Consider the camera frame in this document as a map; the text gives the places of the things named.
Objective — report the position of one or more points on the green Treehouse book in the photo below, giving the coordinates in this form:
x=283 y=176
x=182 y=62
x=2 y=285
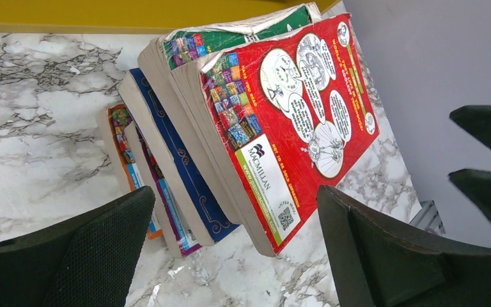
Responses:
x=170 y=51

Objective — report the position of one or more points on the red Treehouse book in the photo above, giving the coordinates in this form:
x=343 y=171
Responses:
x=278 y=118

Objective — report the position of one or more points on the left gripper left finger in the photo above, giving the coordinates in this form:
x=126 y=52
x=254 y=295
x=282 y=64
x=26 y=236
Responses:
x=87 y=260

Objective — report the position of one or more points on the orange paperback book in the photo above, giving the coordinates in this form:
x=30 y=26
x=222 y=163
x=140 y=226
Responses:
x=112 y=122

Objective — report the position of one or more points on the colourful wooden bookshelf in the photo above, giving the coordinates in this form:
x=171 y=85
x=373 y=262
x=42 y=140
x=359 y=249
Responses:
x=129 y=17

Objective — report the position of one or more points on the Jane Eyre blue book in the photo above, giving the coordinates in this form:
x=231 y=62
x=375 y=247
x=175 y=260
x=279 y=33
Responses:
x=194 y=198

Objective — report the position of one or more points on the purple paperback book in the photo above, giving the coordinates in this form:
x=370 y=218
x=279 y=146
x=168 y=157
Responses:
x=179 y=239

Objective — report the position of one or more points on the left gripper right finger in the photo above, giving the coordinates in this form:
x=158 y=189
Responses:
x=377 y=260

